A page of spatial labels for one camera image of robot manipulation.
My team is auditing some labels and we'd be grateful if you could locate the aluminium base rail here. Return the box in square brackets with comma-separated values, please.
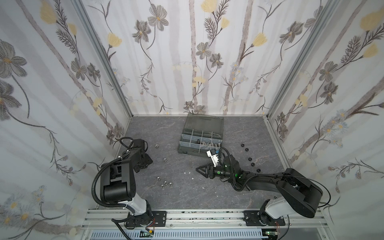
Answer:
[81, 209, 328, 230]

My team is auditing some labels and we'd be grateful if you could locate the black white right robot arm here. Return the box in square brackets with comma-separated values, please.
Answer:
[196, 148, 325, 227]

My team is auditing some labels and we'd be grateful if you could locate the silver nut cluster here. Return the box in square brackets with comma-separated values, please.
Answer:
[156, 176, 174, 189]

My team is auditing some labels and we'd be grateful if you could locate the white slotted cable duct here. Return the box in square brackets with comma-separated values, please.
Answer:
[89, 229, 268, 240]

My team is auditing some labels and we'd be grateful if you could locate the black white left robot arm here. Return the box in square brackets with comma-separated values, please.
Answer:
[91, 137, 155, 229]

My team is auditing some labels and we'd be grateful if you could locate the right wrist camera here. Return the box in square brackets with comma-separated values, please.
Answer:
[207, 149, 219, 167]

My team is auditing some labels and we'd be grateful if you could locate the green compartment organizer box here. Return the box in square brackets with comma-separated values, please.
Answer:
[178, 113, 224, 158]

